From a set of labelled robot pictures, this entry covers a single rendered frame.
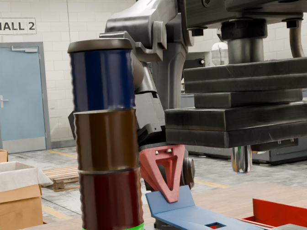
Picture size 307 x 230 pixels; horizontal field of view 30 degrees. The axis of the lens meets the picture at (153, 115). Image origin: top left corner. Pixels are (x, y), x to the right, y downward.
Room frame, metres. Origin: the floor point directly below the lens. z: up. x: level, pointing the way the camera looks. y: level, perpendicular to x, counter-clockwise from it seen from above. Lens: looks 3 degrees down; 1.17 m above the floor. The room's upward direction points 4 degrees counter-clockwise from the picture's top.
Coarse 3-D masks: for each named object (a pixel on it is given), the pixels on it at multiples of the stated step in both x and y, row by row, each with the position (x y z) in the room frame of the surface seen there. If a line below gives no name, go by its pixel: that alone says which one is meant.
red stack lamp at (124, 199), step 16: (80, 176) 0.34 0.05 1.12; (96, 176) 0.33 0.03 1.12; (112, 176) 0.33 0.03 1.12; (128, 176) 0.33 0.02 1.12; (80, 192) 0.34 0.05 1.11; (96, 192) 0.33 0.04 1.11; (112, 192) 0.33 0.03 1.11; (128, 192) 0.33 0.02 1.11; (80, 208) 0.34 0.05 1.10; (96, 208) 0.33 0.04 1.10; (112, 208) 0.33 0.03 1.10; (128, 208) 0.33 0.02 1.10; (96, 224) 0.33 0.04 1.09; (112, 224) 0.33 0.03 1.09; (128, 224) 0.33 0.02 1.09
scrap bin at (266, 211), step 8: (256, 200) 0.98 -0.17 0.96; (264, 200) 0.96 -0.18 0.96; (256, 208) 0.98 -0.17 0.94; (264, 208) 0.96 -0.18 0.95; (272, 208) 0.94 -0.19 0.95; (280, 208) 0.93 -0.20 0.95; (288, 208) 0.91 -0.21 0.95; (296, 208) 0.90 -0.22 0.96; (304, 208) 0.89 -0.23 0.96; (248, 216) 0.98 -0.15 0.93; (256, 216) 0.98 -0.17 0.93; (264, 216) 0.96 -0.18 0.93; (272, 216) 0.95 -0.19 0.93; (280, 216) 0.93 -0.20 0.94; (288, 216) 0.91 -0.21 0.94; (296, 216) 0.90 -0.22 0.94; (304, 216) 0.89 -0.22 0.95; (256, 224) 0.81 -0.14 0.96; (264, 224) 0.96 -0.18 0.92; (272, 224) 0.95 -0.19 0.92; (280, 224) 0.93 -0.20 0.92; (296, 224) 0.90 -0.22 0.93; (304, 224) 0.89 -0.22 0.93
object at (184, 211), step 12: (156, 192) 0.76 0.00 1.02; (180, 192) 0.78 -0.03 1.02; (156, 204) 0.75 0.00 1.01; (168, 204) 0.76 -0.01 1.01; (180, 204) 0.77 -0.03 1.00; (192, 204) 0.78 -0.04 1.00; (156, 216) 0.73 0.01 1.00; (168, 216) 0.73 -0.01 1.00; (180, 216) 0.73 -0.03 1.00; (192, 216) 0.73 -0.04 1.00; (204, 216) 0.73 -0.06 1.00; (216, 216) 0.72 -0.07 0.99; (180, 228) 0.69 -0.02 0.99; (192, 228) 0.68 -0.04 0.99; (204, 228) 0.68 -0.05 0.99; (228, 228) 0.67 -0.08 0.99; (240, 228) 0.67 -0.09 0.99; (252, 228) 0.67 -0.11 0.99
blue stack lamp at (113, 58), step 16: (80, 64) 0.33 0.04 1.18; (96, 64) 0.33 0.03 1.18; (112, 64) 0.33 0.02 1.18; (128, 64) 0.34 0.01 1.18; (80, 80) 0.33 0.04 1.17; (96, 80) 0.33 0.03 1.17; (112, 80) 0.33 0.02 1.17; (128, 80) 0.33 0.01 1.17; (80, 96) 0.33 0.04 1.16; (96, 96) 0.33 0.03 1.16; (112, 96) 0.33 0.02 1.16; (128, 96) 0.33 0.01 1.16
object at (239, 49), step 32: (224, 32) 0.59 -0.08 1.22; (256, 32) 0.58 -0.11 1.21; (256, 64) 0.53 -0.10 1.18; (288, 64) 0.50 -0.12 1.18; (224, 96) 0.56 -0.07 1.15; (256, 96) 0.57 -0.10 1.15; (288, 96) 0.59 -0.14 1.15; (192, 128) 0.57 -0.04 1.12; (224, 128) 0.52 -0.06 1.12; (256, 128) 0.54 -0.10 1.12; (288, 128) 0.57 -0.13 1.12
